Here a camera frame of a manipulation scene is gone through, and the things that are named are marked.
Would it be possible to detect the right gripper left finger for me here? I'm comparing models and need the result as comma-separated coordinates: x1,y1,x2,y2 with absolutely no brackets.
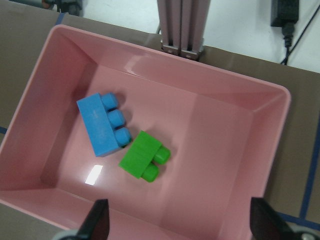
76,199,110,240

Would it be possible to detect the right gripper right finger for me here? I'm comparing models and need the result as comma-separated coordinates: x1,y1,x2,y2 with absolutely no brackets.
249,197,294,240

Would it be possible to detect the green toy block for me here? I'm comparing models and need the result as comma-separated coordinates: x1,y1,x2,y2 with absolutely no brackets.
118,130,171,183

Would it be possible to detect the blue toy block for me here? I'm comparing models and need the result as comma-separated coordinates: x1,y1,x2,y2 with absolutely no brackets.
76,92,132,157

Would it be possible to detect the pink plastic box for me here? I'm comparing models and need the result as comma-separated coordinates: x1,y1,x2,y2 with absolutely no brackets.
0,25,291,240

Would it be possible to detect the black power strip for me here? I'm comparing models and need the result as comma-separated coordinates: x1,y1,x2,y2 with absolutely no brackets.
270,0,300,27

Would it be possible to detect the aluminium frame post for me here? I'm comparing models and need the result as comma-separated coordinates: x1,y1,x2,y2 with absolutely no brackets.
157,0,211,61

